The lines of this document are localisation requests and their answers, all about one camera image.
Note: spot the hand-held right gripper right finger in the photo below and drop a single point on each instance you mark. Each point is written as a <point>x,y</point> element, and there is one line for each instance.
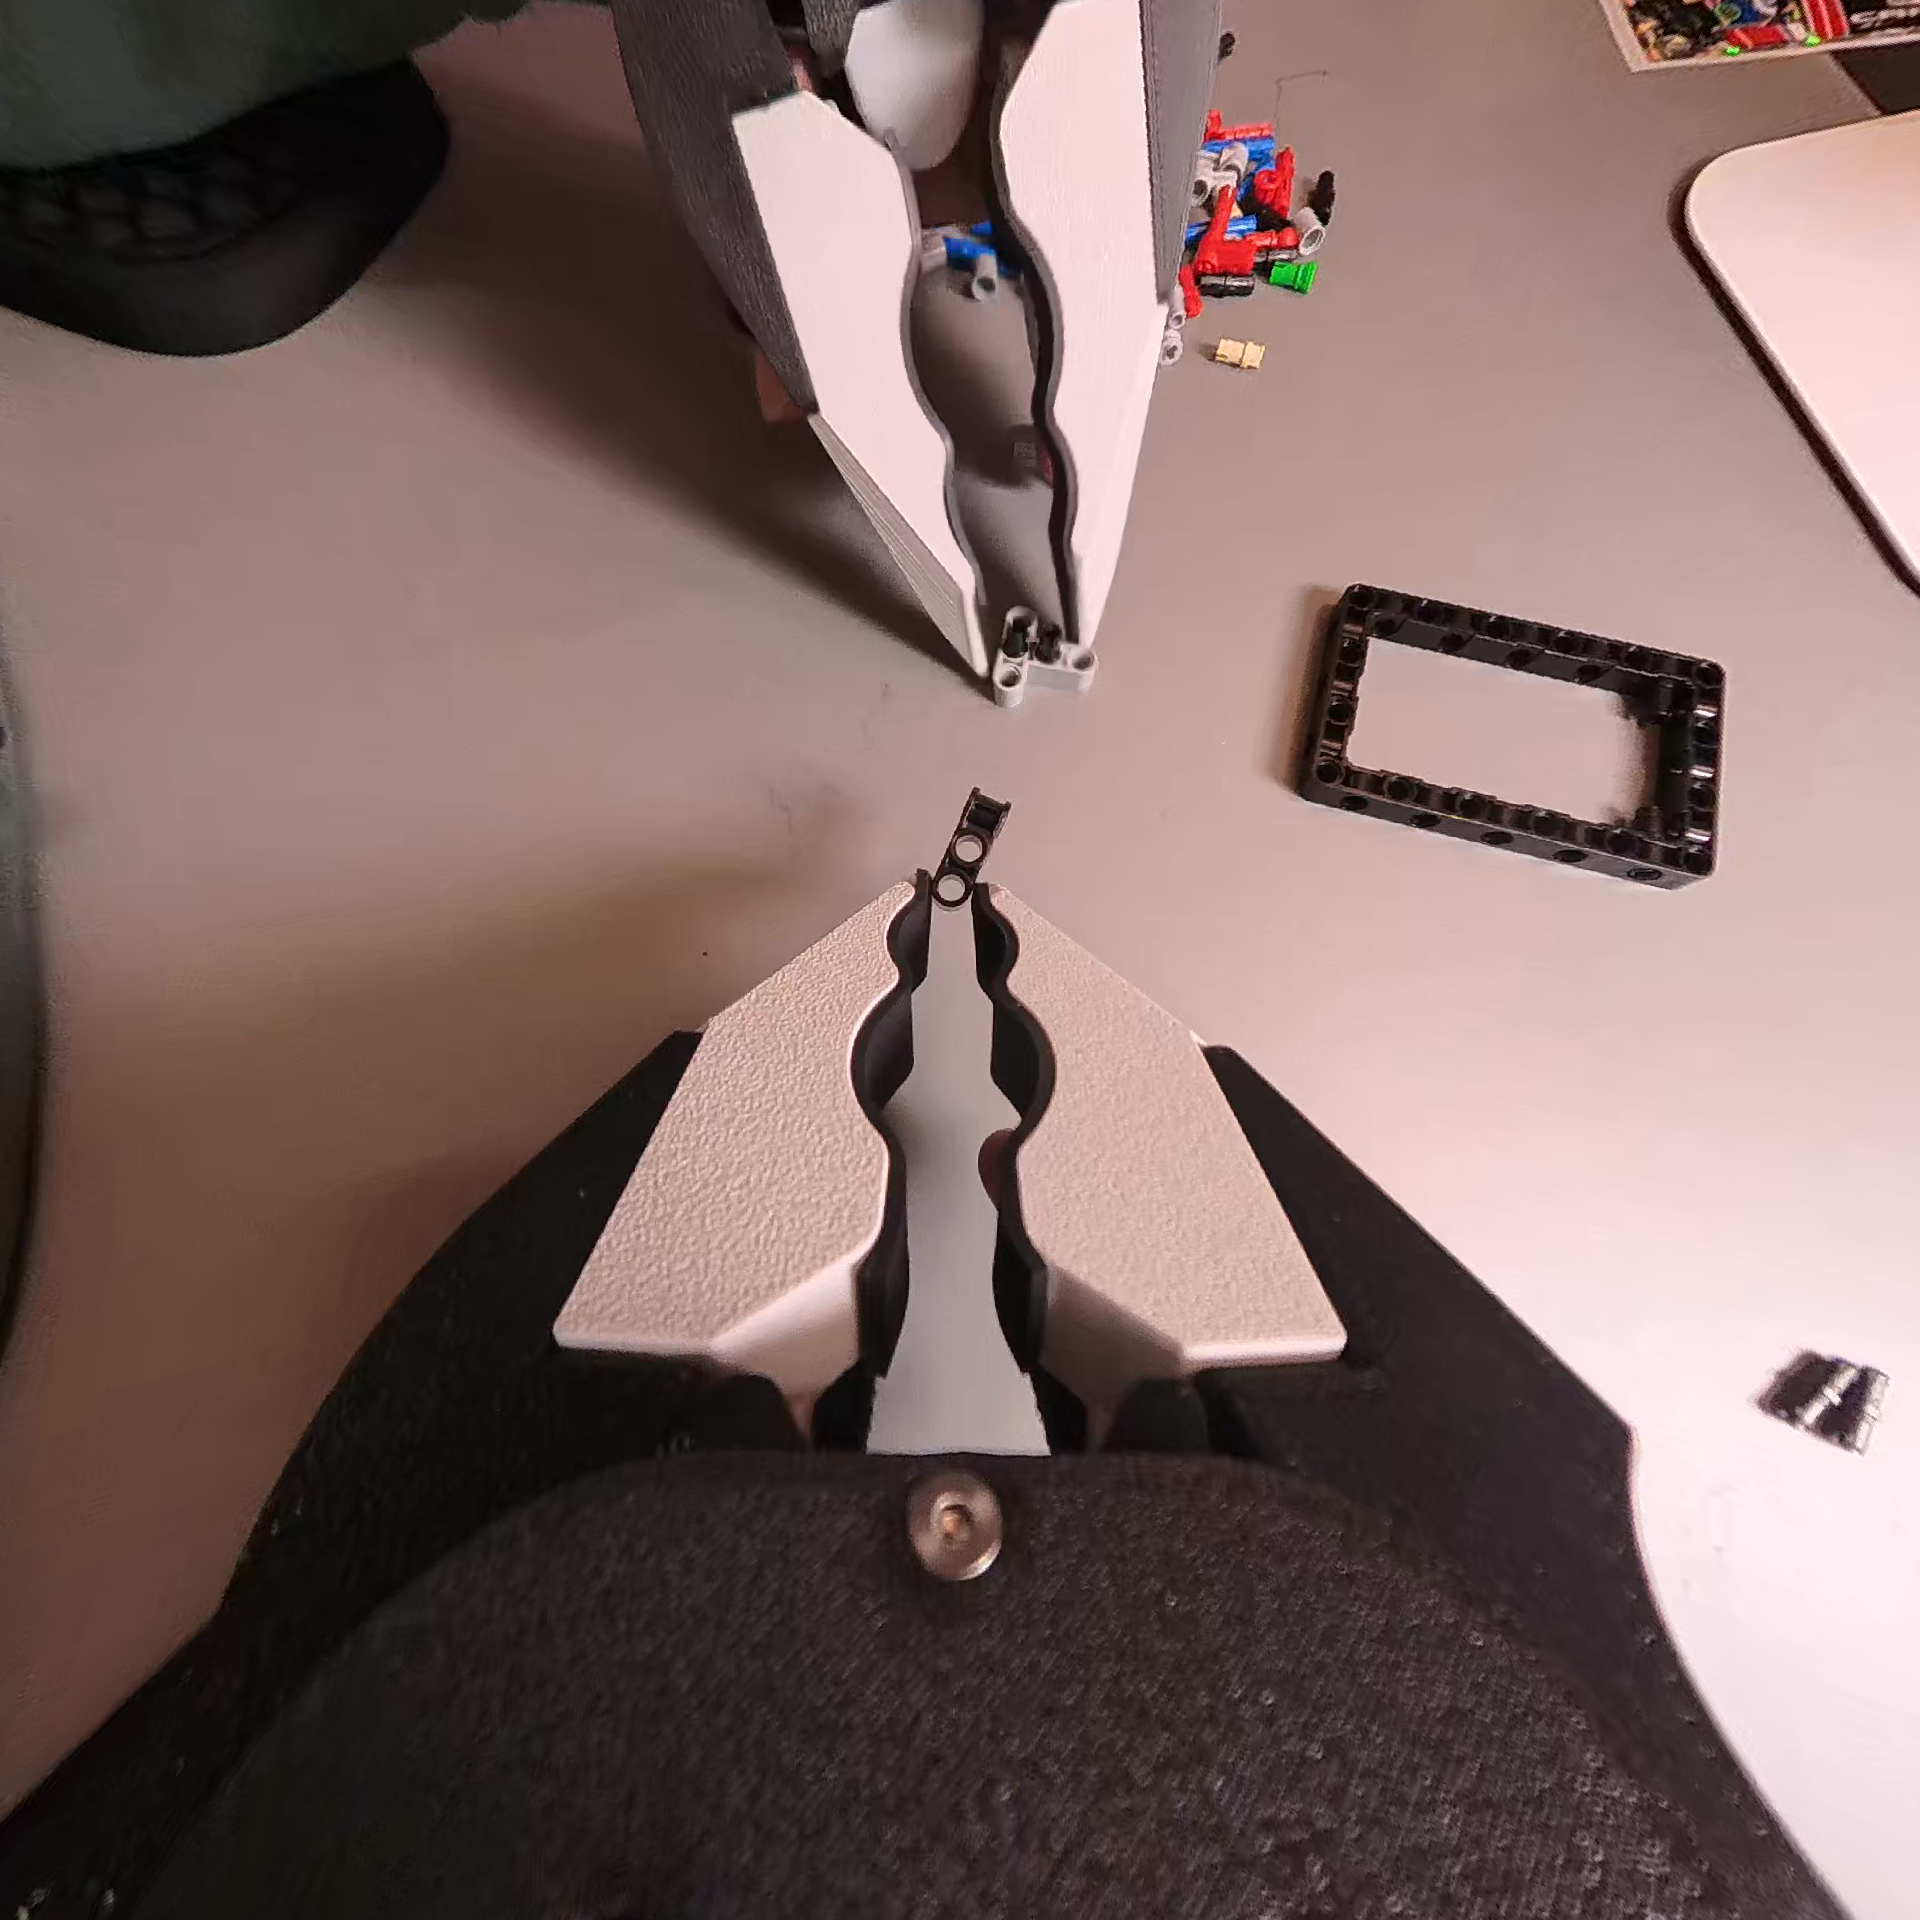
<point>1170,1200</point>

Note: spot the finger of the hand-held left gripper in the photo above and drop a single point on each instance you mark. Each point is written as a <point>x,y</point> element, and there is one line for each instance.
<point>840,330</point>
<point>1101,299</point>

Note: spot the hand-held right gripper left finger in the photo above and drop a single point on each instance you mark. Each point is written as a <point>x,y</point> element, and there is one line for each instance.
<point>733,1200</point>

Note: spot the black lego pin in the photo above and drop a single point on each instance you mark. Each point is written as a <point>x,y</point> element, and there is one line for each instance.
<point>1022,637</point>

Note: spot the grey T-shaped lego beam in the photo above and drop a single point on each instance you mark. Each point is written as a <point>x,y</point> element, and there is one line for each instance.
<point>1059,675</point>

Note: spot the short black lego beam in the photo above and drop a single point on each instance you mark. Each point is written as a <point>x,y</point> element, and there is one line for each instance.
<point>968,855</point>

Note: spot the tan lego connector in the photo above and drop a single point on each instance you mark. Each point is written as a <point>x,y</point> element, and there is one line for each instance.
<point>1238,354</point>

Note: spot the pile of colourful lego pieces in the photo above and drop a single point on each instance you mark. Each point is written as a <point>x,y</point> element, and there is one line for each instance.
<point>1237,224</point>

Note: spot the small black lego pins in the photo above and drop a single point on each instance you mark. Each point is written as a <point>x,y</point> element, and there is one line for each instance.
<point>1822,1402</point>

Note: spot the person's left hand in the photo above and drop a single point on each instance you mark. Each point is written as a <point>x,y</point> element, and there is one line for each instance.
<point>779,399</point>

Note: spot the person's green jacket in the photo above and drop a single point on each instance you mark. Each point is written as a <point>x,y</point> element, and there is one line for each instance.
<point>225,60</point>

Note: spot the colourful printed sheet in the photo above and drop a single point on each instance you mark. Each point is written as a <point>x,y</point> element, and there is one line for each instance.
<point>1724,28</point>

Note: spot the white rounded board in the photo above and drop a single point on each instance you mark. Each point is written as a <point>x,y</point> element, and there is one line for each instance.
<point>1828,299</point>

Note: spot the black lego frame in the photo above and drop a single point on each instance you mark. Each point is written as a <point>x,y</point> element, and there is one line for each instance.
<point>1336,780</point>

